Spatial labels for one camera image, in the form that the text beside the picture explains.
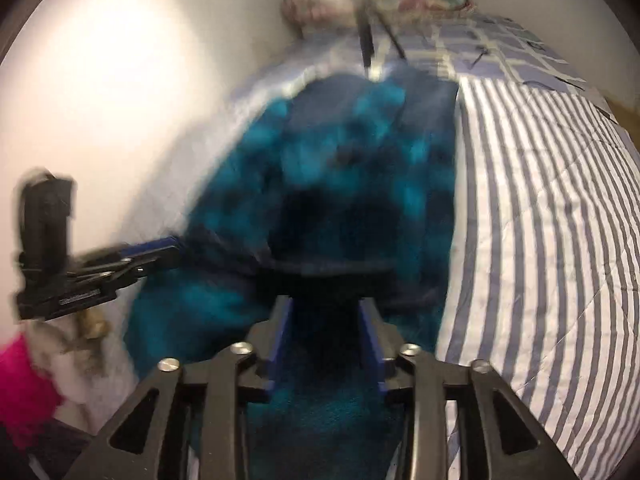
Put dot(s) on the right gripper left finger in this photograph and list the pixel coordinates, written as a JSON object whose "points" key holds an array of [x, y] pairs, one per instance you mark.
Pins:
{"points": [[259, 375]]}

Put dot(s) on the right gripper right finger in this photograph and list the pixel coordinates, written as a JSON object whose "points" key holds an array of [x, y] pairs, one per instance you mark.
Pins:
{"points": [[381, 343]]}

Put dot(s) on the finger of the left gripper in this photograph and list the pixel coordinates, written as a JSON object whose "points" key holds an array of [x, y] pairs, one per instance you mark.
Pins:
{"points": [[170, 245], [129, 270]]}

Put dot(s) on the dark teal fleece jacket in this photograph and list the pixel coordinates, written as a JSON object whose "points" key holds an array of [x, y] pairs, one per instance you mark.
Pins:
{"points": [[348, 172]]}

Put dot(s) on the left pink sleeve forearm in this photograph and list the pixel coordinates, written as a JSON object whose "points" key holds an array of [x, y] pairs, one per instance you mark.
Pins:
{"points": [[28, 399]]}

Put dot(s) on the blue white striped bedsheet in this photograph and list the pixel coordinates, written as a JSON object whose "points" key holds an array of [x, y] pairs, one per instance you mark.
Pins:
{"points": [[544, 260]]}

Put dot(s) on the black mini tripod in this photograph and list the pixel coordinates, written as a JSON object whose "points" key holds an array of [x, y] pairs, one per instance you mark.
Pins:
{"points": [[364, 10]]}

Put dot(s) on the folded floral quilt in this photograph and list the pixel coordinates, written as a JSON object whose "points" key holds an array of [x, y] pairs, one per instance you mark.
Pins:
{"points": [[308, 16]]}

